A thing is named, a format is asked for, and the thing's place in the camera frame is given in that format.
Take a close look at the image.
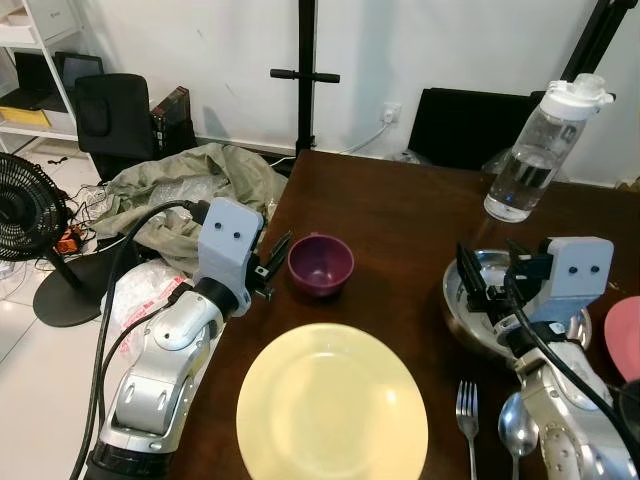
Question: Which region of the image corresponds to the purple bowl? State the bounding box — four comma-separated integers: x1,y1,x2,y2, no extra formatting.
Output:
288,233,355,298

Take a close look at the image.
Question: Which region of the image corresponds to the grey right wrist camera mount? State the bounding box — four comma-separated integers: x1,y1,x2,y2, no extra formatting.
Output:
545,237,614,326

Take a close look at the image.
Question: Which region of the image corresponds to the pink plate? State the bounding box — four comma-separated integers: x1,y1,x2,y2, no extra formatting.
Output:
603,296,640,383

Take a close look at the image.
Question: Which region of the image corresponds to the steel spoon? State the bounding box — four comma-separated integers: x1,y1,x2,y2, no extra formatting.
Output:
497,392,539,480

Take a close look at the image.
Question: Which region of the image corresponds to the olive green sack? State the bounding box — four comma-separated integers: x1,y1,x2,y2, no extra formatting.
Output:
95,142,291,276

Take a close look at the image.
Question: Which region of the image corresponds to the black screen on shelf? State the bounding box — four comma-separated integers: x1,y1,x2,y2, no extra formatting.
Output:
55,52,105,91

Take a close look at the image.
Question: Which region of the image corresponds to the pale yellow plate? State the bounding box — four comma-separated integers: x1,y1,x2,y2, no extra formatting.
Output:
236,323,429,480

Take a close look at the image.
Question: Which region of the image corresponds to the black bowl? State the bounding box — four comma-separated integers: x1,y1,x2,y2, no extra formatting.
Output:
613,378,640,441

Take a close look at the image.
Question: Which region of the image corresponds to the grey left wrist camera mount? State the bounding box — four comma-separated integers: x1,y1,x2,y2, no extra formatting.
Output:
197,198,266,301

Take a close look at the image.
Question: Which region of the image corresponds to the clear water bottle white cap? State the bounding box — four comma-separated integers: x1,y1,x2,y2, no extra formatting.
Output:
484,73,613,224

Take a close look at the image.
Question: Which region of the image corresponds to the stainless steel bowl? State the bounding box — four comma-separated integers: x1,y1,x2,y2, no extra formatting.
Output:
442,250,593,356

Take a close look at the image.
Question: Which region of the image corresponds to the black tripod leg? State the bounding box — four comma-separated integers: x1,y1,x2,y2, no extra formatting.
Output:
560,0,638,86

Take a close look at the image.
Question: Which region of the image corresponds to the yellow box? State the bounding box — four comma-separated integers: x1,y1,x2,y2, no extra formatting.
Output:
0,105,51,128

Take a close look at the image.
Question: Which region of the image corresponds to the white metal shelf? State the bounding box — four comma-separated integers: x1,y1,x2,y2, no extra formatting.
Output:
0,0,91,151

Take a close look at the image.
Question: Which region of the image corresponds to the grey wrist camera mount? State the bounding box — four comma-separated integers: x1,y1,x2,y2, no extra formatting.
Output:
197,198,266,301
545,237,614,326

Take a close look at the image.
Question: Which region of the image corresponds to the steel fork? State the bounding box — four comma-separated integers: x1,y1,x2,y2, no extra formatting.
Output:
456,380,481,480

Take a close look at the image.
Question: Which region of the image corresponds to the dark brown flat case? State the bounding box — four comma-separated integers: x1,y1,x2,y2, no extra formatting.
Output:
150,87,192,151

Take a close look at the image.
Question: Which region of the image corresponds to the black stand pole with crossbar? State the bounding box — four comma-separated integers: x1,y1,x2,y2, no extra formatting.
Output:
270,0,341,156

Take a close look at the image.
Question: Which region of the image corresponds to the black office chair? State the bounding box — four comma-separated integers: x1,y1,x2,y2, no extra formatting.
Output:
75,73,161,181

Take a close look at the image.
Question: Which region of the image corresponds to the black flat case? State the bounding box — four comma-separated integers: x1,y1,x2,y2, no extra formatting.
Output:
408,88,546,171

